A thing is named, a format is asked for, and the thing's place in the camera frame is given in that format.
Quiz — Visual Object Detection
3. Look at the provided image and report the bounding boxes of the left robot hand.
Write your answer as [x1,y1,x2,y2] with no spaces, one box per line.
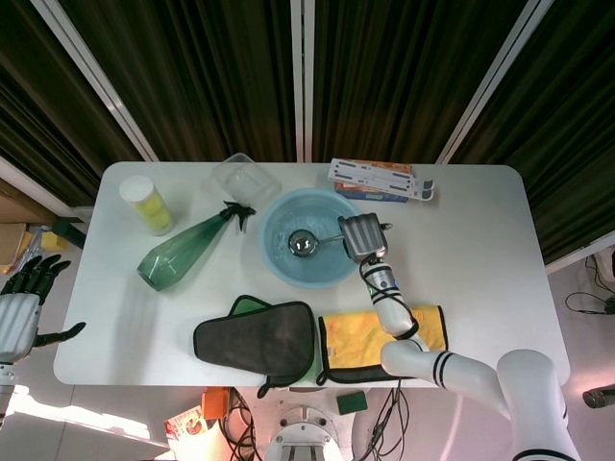
[0,255,86,364]

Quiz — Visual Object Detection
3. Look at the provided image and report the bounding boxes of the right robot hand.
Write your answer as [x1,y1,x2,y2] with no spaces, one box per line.
[336,212,392,263]

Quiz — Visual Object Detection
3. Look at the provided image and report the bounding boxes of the steel ladle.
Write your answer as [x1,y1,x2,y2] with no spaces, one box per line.
[286,230,345,258]

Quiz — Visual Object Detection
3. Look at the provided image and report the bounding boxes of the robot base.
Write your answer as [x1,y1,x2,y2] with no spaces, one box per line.
[263,402,355,461]

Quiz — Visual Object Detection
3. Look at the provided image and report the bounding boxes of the orange blue box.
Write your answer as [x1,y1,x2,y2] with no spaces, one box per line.
[332,159,415,206]

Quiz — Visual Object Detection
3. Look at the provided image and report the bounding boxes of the light blue plastic basin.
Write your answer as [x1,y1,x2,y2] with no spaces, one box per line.
[259,187,362,290]

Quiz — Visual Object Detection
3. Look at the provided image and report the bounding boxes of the cardboard box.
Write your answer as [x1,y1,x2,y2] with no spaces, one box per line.
[0,221,34,268]

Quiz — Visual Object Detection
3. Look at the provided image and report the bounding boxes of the yellow grey towel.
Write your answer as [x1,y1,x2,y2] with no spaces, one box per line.
[315,303,451,385]

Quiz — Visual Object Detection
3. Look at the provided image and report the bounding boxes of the clear plastic container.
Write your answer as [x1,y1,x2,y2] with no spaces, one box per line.
[211,152,282,208]

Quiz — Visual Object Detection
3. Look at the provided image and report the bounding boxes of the green cloth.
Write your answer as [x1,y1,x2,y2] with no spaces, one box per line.
[229,294,271,318]

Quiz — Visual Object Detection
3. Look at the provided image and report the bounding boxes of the dark grey cloth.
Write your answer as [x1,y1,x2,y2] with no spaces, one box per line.
[193,301,317,400]

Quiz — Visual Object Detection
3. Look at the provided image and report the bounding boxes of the clear tennis ball tube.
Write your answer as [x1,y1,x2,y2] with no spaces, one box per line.
[119,175,175,236]

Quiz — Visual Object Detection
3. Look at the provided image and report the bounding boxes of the green spray bottle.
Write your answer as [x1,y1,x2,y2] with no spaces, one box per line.
[136,201,258,293]

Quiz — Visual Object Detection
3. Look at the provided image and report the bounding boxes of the printed snack packet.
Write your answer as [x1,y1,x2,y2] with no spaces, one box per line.
[163,405,209,438]

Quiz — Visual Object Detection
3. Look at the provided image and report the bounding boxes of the dark metal foot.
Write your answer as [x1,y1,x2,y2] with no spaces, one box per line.
[582,388,615,410]

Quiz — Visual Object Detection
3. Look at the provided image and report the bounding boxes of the black cable bundle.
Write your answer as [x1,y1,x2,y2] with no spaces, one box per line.
[365,383,409,461]

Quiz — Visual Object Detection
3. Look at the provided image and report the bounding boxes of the black floor cable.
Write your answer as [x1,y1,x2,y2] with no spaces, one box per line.
[562,254,615,316]

